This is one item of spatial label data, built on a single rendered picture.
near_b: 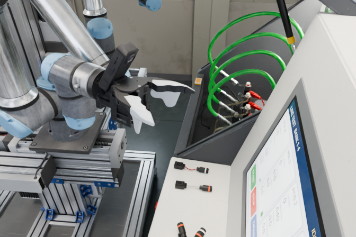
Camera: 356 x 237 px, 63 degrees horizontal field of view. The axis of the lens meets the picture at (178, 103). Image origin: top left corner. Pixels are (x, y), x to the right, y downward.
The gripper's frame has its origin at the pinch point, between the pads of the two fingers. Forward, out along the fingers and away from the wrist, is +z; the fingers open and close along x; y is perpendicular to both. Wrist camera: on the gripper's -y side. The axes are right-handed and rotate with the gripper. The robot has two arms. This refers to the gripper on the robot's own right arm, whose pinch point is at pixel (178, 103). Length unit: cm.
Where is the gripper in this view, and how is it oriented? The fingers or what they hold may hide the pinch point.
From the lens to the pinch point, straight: 55.0
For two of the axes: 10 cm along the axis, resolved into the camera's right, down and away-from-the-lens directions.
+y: -0.7, 8.6, 5.0
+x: -5.1, 4.0, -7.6
